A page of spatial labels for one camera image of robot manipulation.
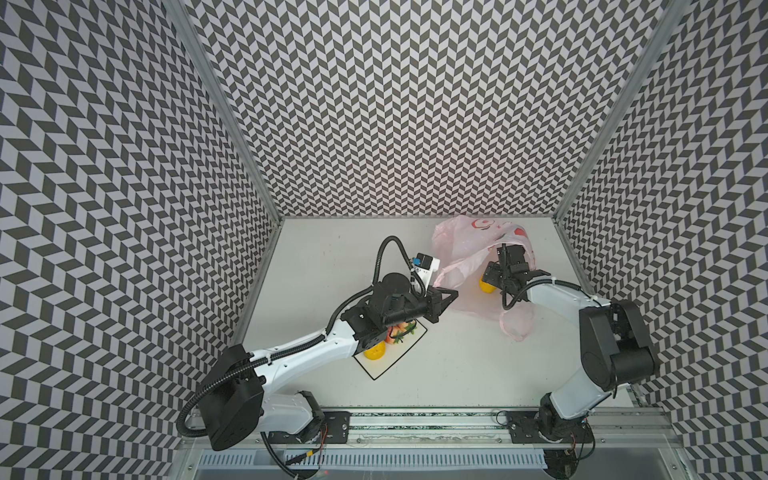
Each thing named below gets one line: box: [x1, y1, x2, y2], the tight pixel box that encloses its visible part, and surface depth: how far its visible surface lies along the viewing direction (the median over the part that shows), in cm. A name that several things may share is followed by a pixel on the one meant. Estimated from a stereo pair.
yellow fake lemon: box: [364, 340, 386, 360], surface depth 82 cm
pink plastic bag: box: [432, 215, 536, 342], surface depth 79 cm
